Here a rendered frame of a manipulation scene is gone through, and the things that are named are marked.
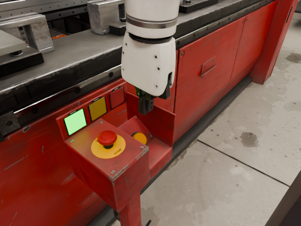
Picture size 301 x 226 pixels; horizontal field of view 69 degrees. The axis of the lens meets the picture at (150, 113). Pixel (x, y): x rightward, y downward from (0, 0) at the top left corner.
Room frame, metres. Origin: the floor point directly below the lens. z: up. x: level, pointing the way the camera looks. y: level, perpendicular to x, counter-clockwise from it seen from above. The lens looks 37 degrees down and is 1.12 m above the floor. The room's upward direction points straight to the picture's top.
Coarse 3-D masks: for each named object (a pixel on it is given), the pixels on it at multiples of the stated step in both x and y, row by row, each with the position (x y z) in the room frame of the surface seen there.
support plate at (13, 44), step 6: (0, 30) 0.38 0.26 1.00; (0, 36) 0.35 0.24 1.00; (6, 36) 0.35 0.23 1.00; (12, 36) 0.35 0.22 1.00; (0, 42) 0.33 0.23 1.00; (6, 42) 0.33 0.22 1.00; (12, 42) 0.33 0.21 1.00; (18, 42) 0.33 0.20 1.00; (24, 42) 0.33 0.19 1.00; (0, 48) 0.30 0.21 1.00; (6, 48) 0.31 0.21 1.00; (12, 48) 0.31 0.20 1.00; (18, 48) 0.32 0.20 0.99; (24, 48) 0.33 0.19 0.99; (0, 54) 0.30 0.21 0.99
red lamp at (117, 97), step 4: (120, 88) 0.47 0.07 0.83; (112, 92) 0.45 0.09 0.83; (116, 92) 0.46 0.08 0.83; (120, 92) 0.47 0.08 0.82; (112, 96) 0.45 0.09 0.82; (116, 96) 0.46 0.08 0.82; (120, 96) 0.47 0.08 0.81; (112, 100) 0.45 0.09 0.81; (116, 100) 0.46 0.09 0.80; (120, 100) 0.47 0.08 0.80; (124, 100) 0.48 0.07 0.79; (112, 104) 0.45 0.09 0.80; (116, 104) 0.46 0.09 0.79; (112, 108) 0.45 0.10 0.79
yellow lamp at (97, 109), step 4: (100, 100) 0.42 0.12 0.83; (104, 100) 0.43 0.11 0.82; (92, 104) 0.41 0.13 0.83; (96, 104) 0.41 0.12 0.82; (100, 104) 0.42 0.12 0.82; (104, 104) 0.43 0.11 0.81; (92, 108) 0.40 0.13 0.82; (96, 108) 0.41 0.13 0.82; (100, 108) 0.42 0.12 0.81; (104, 108) 0.43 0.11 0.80; (92, 112) 0.40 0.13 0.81; (96, 112) 0.41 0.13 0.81; (100, 112) 0.42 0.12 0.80; (104, 112) 0.43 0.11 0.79; (92, 116) 0.40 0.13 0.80; (96, 116) 0.41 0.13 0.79; (92, 120) 0.40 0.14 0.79
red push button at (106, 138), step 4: (104, 132) 0.34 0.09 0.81; (108, 132) 0.34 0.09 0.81; (112, 132) 0.34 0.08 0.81; (100, 136) 0.32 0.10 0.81; (104, 136) 0.32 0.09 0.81; (108, 136) 0.32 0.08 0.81; (112, 136) 0.32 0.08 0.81; (116, 136) 0.33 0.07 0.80; (100, 140) 0.32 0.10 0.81; (104, 140) 0.31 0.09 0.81; (108, 140) 0.31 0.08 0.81; (112, 140) 0.32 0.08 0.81; (104, 144) 0.31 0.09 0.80; (108, 144) 0.31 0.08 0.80; (112, 144) 0.32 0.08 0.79; (108, 148) 0.32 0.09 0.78
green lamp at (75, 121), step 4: (76, 112) 0.37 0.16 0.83; (80, 112) 0.38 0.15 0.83; (72, 116) 0.36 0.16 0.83; (76, 116) 0.37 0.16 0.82; (80, 116) 0.38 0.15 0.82; (68, 120) 0.36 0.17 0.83; (72, 120) 0.36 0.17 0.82; (76, 120) 0.37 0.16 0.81; (80, 120) 0.38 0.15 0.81; (84, 120) 0.38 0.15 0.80; (68, 124) 0.35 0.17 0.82; (72, 124) 0.36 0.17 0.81; (76, 124) 0.37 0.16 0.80; (80, 124) 0.38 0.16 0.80; (84, 124) 0.38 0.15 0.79; (68, 128) 0.35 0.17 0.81; (72, 128) 0.36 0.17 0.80; (76, 128) 0.37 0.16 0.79; (72, 132) 0.36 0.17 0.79
